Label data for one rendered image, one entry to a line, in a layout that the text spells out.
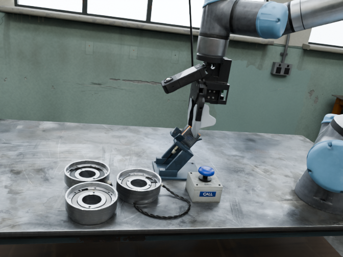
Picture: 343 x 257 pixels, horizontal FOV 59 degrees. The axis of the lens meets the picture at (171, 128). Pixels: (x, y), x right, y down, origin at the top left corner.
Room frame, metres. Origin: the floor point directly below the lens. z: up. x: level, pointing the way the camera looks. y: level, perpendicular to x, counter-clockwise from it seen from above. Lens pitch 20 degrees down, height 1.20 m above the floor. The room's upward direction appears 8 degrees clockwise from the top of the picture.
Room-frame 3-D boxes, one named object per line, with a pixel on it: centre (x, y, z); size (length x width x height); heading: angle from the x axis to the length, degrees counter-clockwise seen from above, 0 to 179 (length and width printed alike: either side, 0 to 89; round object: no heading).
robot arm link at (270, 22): (0.75, -0.17, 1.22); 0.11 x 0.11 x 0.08; 61
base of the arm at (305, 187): (0.73, -0.43, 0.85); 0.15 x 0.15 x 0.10
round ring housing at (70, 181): (0.64, 0.19, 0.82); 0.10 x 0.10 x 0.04
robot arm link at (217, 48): (0.78, -0.07, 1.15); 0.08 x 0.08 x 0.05
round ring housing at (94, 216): (0.54, 0.14, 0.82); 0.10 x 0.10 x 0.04
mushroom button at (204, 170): (0.67, -0.10, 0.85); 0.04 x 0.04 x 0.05
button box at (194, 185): (0.67, -0.10, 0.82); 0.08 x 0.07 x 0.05; 103
